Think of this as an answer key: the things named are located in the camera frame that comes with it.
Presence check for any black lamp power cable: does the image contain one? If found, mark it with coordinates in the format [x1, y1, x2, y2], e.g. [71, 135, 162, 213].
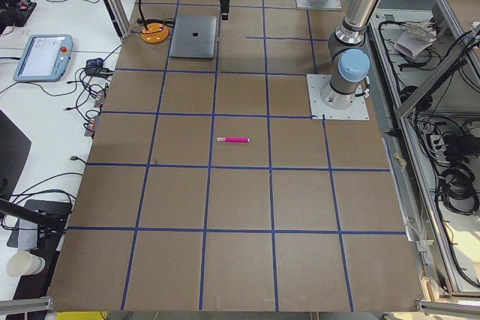
[136, 16, 177, 31]

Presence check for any blue teach pendant tablet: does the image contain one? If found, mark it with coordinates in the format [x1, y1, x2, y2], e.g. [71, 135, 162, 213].
[13, 34, 74, 82]

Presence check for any pink marker pen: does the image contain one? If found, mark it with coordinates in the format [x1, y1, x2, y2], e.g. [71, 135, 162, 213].
[216, 136, 251, 143]

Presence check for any black power adapter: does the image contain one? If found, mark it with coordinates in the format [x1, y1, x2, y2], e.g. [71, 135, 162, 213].
[85, 58, 113, 77]

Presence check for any white paper cup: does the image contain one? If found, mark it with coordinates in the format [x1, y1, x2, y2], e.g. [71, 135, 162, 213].
[6, 251, 46, 277]

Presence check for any grey closed laptop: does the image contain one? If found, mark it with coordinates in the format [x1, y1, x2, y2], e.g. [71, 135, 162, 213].
[169, 15, 218, 59]

